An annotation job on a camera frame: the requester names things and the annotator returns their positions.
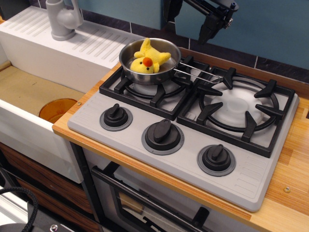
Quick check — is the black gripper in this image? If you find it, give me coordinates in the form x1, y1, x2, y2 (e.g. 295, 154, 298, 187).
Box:
163, 0, 239, 44

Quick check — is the yellow stuffed duck toy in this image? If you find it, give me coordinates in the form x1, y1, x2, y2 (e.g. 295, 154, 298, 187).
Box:
130, 38, 171, 74

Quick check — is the stainless steel pan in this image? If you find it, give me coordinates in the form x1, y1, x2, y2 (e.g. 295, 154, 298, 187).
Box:
118, 38, 224, 87

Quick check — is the black left burner grate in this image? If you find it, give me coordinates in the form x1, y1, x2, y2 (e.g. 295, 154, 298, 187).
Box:
99, 56, 210, 120

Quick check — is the black burner grate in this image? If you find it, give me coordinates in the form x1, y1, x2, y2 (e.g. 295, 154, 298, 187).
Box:
99, 56, 210, 120
177, 67, 299, 158

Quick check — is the white right burner disc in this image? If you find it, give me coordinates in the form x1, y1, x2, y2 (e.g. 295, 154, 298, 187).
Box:
204, 87, 264, 128

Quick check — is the black right burner grate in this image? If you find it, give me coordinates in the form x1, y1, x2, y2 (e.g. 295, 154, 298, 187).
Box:
177, 67, 299, 158

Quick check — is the black middle stove knob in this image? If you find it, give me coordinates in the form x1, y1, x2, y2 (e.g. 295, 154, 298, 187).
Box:
141, 119, 184, 156

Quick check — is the black stove knob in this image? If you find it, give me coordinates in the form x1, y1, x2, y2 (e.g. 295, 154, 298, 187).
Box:
141, 119, 184, 156
99, 103, 133, 131
197, 144, 236, 177

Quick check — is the grey toy faucet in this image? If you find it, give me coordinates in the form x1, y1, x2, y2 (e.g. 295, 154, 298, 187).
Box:
46, 0, 83, 41

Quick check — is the black left stove knob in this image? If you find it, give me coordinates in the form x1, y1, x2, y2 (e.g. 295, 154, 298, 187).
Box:
99, 103, 133, 131

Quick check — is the grey toy stove top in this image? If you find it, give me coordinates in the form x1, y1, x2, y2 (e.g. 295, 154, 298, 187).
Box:
67, 55, 300, 213

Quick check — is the black right stove knob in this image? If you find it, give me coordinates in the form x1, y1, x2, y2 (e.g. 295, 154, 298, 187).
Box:
197, 144, 236, 177

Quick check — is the white toy sink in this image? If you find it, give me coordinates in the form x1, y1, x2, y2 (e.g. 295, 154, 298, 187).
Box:
0, 6, 140, 183

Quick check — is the orange plastic bowl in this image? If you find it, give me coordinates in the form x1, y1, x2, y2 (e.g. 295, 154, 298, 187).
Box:
39, 98, 77, 123

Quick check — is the toy oven door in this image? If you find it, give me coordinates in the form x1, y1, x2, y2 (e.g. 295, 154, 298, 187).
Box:
91, 162, 252, 232

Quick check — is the black braided cable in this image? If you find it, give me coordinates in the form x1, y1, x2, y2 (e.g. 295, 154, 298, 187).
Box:
0, 186, 39, 232

